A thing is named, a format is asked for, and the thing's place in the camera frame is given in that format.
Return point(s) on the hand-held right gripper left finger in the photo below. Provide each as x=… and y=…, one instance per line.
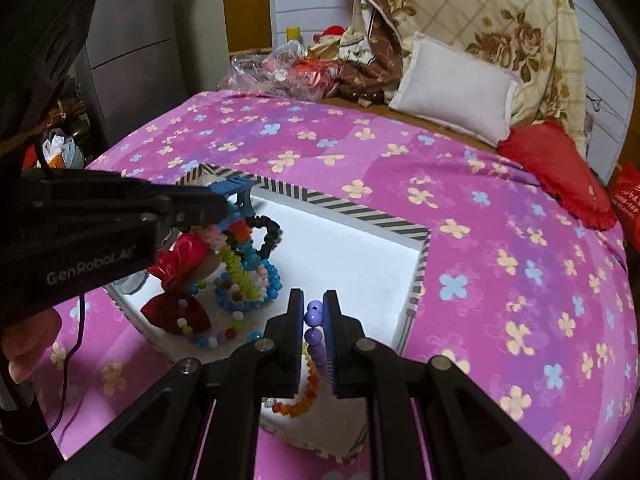
x=299, y=340

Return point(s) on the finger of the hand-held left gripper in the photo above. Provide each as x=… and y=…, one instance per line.
x=195, y=207

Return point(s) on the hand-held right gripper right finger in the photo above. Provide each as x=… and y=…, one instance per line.
x=327, y=340

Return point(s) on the striped cardboard box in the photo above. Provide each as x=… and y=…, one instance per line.
x=350, y=270

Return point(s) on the black scrunchie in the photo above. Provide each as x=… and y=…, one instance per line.
x=272, y=240

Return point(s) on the person's left hand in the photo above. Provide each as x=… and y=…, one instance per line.
x=25, y=350

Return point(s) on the red satin hair bow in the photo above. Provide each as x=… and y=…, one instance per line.
x=175, y=260

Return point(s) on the white and orange plastic bag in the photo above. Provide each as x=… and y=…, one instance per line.
x=62, y=150

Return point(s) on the clear plastic bag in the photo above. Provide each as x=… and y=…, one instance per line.
x=250, y=67

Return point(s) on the pink floral bedsheet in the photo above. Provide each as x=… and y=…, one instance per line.
x=475, y=285

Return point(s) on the red foil packet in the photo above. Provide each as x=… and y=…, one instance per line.
x=310, y=77

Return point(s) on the grey refrigerator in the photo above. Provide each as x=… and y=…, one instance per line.
x=135, y=35

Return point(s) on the yellow wooden door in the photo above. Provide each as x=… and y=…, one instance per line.
x=247, y=5

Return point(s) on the red and white plush toy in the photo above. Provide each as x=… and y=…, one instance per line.
x=330, y=35

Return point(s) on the brown floral cloth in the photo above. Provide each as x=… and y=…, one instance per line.
x=370, y=75

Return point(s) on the white pillow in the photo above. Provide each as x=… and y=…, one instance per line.
x=455, y=90

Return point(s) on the red cushion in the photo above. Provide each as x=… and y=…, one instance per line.
x=560, y=170

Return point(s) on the red shopping bag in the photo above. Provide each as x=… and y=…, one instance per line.
x=630, y=200

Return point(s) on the cream floral quilt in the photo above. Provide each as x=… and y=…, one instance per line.
x=475, y=0

